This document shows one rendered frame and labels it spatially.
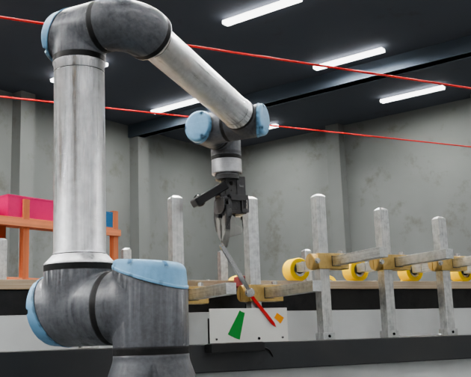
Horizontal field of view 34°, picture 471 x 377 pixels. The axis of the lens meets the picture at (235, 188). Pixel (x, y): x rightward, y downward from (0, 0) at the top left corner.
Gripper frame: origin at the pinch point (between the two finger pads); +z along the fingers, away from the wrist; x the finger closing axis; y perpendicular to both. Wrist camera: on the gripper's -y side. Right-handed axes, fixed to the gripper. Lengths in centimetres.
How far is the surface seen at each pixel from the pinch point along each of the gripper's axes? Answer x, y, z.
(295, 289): -12.7, 15.9, 14.5
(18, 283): 26, -53, 9
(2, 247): 115, -42, -12
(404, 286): 26, 86, 11
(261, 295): 5.3, 14.7, 14.7
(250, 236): 6.1, 12.2, -2.9
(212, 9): 663, 321, -400
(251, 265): 6.1, 12.3, 5.9
